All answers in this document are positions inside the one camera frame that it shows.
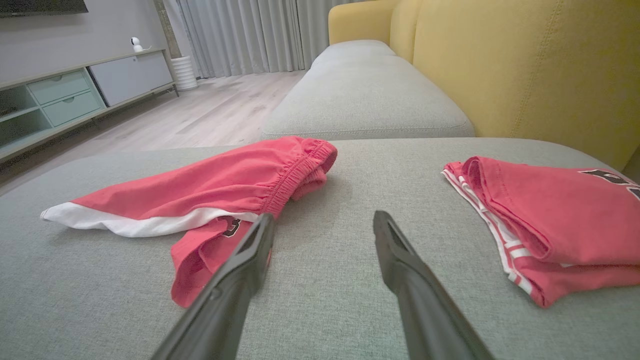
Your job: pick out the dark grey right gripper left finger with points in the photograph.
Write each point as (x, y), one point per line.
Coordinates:
(230, 295)

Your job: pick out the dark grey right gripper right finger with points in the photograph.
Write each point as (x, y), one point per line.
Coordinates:
(425, 310)

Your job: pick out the red and white shorts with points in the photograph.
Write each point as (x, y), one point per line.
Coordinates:
(225, 180)

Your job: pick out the red jersey with striped trim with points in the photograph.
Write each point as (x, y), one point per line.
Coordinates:
(575, 215)

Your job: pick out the large grey sofa seat cushion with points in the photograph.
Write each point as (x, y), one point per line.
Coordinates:
(350, 250)

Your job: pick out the small grey sofa seat cushion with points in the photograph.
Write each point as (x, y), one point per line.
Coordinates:
(365, 95)

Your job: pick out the white ribbed bin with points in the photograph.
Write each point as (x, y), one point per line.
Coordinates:
(184, 72)

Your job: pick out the grey cabinet door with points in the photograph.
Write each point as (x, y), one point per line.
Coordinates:
(131, 77)

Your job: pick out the mint green cabinet drawer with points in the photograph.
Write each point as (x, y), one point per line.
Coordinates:
(74, 107)
(57, 86)

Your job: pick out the grey low TV cabinet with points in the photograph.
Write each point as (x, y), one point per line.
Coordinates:
(75, 100)

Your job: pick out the yellow sofa backrest cushion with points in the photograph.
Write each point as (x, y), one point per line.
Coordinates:
(525, 70)
(360, 22)
(634, 165)
(404, 27)

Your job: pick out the grey pleated curtain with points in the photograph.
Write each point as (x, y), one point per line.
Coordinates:
(250, 35)

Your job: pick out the black TV screen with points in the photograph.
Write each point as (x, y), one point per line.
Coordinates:
(40, 6)

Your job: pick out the small white security camera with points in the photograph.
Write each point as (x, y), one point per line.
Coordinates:
(136, 44)

